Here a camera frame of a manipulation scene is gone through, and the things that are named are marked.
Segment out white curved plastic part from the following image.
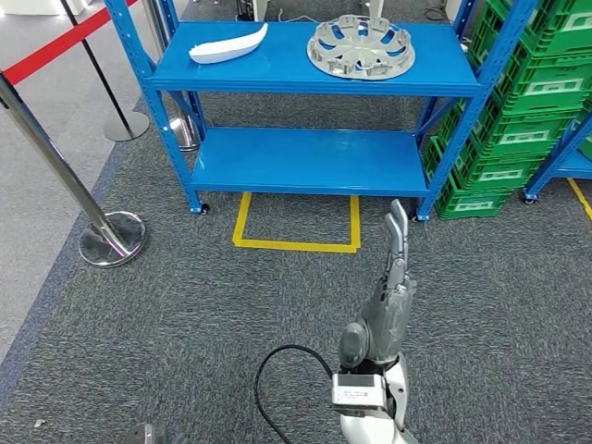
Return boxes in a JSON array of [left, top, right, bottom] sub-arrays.
[[189, 23, 270, 66]]

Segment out chrome stanchion with domed base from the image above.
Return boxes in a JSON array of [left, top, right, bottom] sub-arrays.
[[140, 0, 203, 154]]

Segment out dark robot foot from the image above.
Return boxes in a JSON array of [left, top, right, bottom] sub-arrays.
[[124, 423, 189, 444]]

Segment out silver plastic hubcap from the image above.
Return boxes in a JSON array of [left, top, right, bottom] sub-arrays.
[[307, 14, 416, 81]]

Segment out white display platform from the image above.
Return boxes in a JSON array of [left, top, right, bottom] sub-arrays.
[[0, 0, 88, 17]]

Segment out black camera cable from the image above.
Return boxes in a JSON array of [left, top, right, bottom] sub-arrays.
[[253, 344, 335, 444]]

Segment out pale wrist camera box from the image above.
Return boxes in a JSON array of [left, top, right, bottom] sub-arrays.
[[331, 372, 387, 419]]

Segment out chrome stanchion with mirror base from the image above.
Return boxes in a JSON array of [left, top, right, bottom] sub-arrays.
[[0, 72, 147, 269]]

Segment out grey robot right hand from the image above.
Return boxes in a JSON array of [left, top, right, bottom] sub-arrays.
[[338, 199, 418, 370]]

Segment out black stanchion with flat base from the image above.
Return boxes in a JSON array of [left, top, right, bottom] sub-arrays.
[[60, 0, 151, 143]]

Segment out blue metal shelf rack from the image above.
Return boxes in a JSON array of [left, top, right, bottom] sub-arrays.
[[102, 0, 540, 223], [523, 113, 592, 204]]

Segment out yellow floor tape line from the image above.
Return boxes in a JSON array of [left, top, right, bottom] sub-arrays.
[[568, 178, 592, 222]]

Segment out red barrier belt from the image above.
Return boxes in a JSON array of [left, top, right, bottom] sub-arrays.
[[0, 0, 140, 87]]

